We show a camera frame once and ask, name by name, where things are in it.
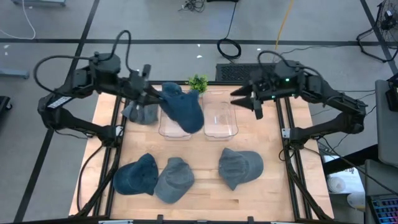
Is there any coiled black cable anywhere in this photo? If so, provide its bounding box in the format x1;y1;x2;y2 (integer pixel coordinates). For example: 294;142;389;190
216;0;243;60

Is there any dark blue denim cap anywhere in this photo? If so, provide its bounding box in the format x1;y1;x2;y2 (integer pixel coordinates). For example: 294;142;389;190
160;81;184;97
158;89;205;134
112;152;159;196

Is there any black device on desk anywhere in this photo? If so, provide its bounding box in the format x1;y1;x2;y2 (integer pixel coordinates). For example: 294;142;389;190
385;73;398;112

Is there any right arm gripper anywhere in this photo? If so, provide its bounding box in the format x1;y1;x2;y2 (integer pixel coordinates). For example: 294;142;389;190
229;73;277;121

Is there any grey desk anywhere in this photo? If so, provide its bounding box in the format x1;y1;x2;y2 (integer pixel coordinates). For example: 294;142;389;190
374;79;398;169

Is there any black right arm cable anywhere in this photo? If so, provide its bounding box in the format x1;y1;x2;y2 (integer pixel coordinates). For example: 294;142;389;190
256;49;324;78

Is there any black aluminium table frame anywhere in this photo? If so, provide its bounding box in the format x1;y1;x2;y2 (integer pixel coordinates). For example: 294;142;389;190
68;80;335;224

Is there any black cable bundle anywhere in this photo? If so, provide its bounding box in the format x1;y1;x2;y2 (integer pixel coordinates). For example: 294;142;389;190
178;0;206;12

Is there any white floor cable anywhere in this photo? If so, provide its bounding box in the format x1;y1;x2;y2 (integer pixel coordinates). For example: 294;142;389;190
0;0;37;40

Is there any green plant in white pot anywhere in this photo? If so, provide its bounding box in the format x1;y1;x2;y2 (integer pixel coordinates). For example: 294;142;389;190
187;73;209;94

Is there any grey denim cap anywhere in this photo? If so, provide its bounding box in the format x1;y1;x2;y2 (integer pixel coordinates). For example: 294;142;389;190
154;157;196;205
121;100;160;126
218;147;264;191

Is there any backlit rainbow keyboard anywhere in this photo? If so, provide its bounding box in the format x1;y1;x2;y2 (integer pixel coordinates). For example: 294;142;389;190
366;194;398;224

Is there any black vented box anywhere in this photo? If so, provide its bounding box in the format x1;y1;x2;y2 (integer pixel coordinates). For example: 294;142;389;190
215;63;277;83

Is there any clear plastic bin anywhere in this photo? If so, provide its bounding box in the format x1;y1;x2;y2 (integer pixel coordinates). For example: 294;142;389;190
201;90;239;141
157;90;194;141

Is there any grey metal floor bar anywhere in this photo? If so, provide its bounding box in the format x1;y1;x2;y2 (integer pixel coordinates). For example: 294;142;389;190
0;68;30;80
11;0;67;7

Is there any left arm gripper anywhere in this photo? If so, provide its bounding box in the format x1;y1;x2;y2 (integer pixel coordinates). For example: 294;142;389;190
129;64;164;107

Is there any yellow hanging cable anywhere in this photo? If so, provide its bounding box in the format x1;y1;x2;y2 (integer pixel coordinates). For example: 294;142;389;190
272;0;295;63

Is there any black desk beam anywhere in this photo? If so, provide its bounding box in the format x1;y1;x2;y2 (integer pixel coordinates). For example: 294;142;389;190
323;144;379;175

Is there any black floor device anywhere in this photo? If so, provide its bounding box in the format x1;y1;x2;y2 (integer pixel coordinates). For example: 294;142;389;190
0;95;13;116

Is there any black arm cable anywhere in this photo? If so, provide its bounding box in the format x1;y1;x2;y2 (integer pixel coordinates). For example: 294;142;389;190
256;49;324;78
33;29;133;94

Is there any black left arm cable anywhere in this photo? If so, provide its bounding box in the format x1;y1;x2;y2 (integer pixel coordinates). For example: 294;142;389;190
33;29;133;94

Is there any white paper roll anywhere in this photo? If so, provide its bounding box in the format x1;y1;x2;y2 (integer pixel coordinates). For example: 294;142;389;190
326;176;346;194

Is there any black floor fan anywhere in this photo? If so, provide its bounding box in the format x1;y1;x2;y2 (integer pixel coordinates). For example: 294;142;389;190
356;0;398;63

